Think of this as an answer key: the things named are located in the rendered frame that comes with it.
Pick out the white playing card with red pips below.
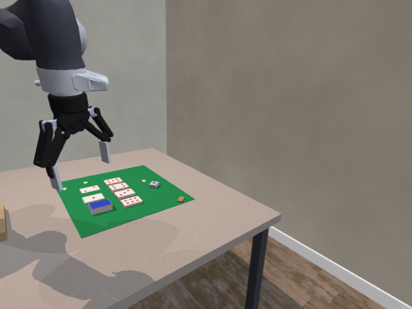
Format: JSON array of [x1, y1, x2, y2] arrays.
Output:
[[82, 193, 104, 203], [109, 182, 129, 191], [114, 189, 135, 198], [121, 196, 142, 206], [104, 177, 123, 185]]

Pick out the white card with black dots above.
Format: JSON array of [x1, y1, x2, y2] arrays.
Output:
[[79, 185, 100, 194]]

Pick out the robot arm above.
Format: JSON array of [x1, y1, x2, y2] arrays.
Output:
[[0, 0, 109, 97]]

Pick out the blue rectangular card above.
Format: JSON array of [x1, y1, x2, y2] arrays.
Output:
[[88, 199, 112, 210]]

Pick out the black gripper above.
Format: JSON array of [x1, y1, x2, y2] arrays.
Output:
[[33, 91, 113, 191]]

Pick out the green felt mat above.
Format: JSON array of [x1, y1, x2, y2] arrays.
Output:
[[57, 165, 194, 239]]

